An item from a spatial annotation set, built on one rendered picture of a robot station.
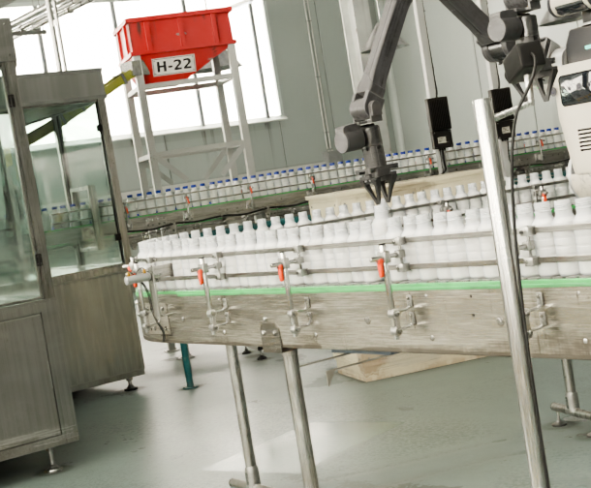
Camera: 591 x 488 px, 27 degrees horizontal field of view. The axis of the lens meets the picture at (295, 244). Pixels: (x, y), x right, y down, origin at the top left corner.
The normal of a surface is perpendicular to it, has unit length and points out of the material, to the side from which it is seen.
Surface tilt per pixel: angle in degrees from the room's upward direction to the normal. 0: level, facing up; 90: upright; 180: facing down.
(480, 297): 90
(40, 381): 90
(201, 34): 90
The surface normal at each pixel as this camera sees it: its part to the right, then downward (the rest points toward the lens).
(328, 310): -0.81, 0.16
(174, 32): 0.29, 0.00
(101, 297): 0.57, -0.04
